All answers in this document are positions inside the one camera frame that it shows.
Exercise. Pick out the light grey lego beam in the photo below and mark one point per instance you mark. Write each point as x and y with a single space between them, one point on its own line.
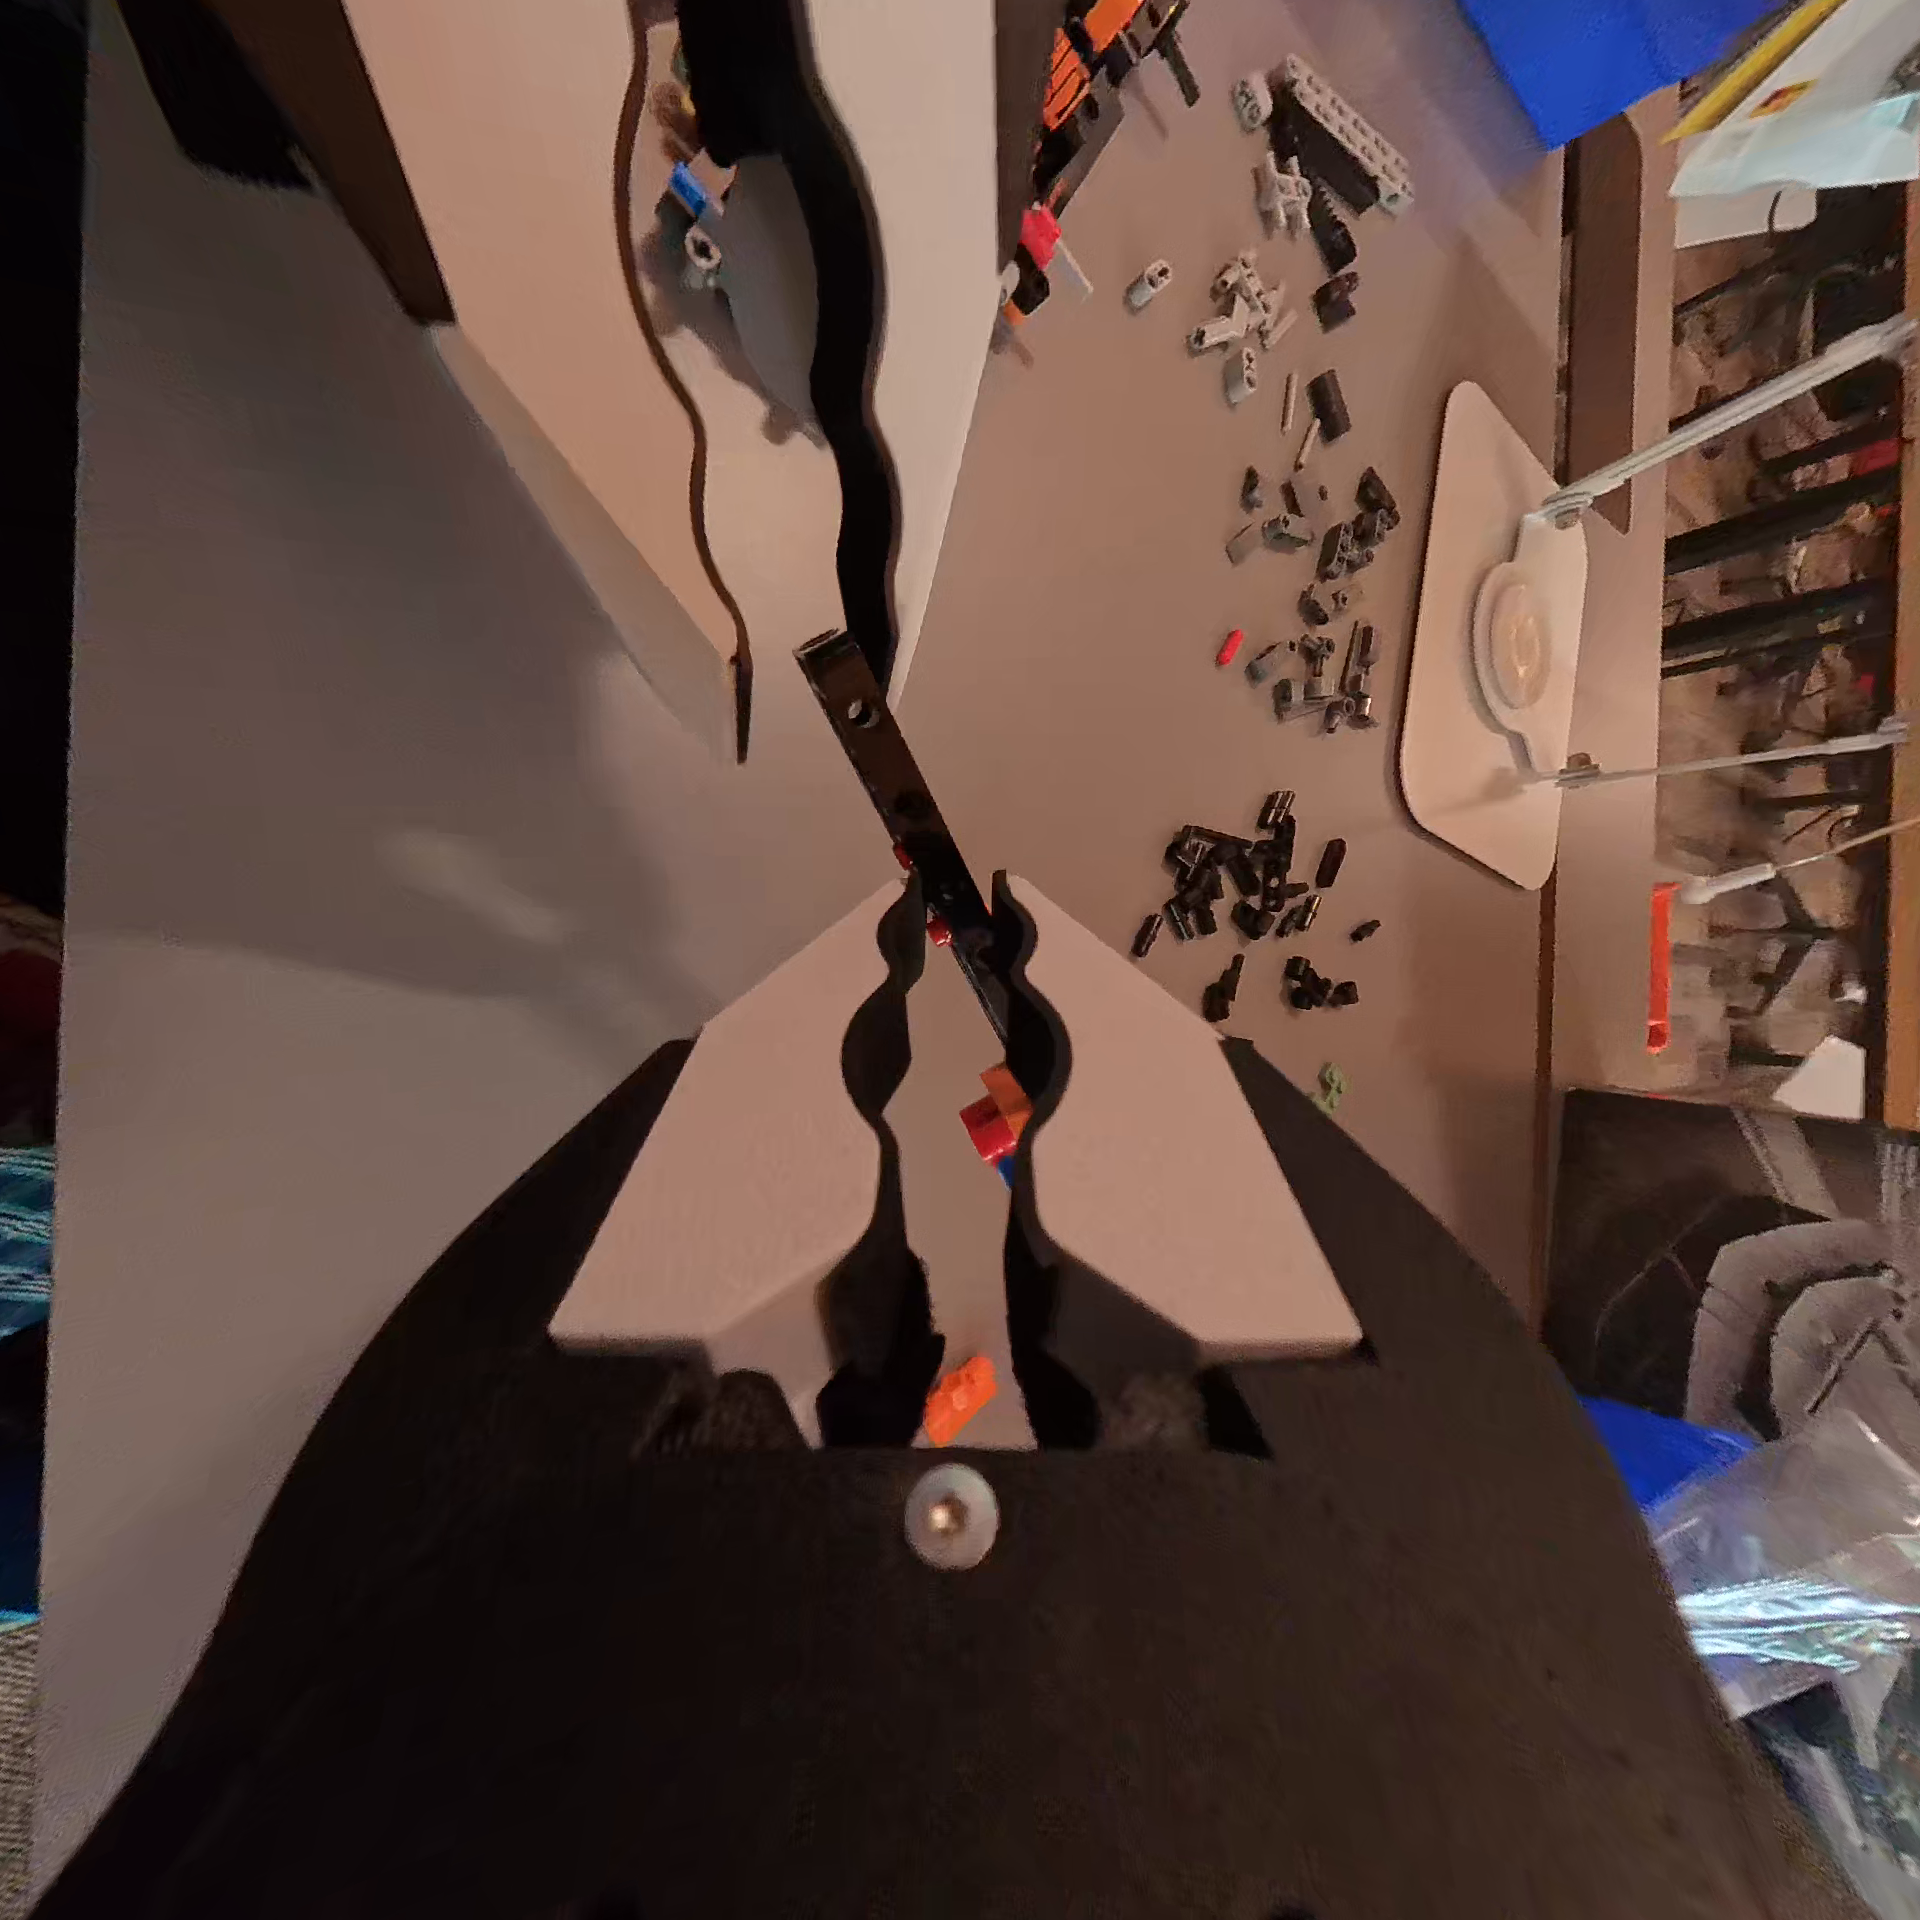
1349 128

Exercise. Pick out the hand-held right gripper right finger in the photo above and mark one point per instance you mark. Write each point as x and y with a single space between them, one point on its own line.
1185 1184

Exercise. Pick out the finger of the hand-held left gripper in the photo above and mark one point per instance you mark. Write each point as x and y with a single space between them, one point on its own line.
932 178
540 224

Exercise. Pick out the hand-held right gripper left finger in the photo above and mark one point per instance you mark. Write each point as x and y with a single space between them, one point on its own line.
721 1184

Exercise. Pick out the orange plastic tool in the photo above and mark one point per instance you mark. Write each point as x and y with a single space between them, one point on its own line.
1663 973

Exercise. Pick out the blue plastic bin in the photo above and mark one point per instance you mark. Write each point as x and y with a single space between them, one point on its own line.
1589 58
1680 1454

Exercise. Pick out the small orange lego beam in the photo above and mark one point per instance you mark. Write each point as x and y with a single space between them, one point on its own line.
960 1394

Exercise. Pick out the dark printed box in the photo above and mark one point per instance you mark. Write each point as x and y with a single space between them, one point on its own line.
1680 1200

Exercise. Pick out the person's blue plaid shirt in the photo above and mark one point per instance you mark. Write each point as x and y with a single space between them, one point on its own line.
23 1229

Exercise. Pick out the clear plastic bags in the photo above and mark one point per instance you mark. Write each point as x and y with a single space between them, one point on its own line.
1800 1590

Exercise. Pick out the white desk stand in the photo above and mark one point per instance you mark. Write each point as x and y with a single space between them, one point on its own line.
1463 674

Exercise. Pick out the pile of grey lego pieces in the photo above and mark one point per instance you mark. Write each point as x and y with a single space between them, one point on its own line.
1329 564

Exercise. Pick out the white paper sheets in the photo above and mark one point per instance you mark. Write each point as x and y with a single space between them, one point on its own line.
1800 133

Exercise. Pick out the black lego frame with connectors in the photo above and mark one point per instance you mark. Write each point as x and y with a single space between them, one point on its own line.
887 766

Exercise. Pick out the multicoloured lego vehicle model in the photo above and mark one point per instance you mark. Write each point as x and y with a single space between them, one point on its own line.
1073 92

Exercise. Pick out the pile of black lego pieces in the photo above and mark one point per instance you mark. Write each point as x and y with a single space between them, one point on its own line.
1247 886

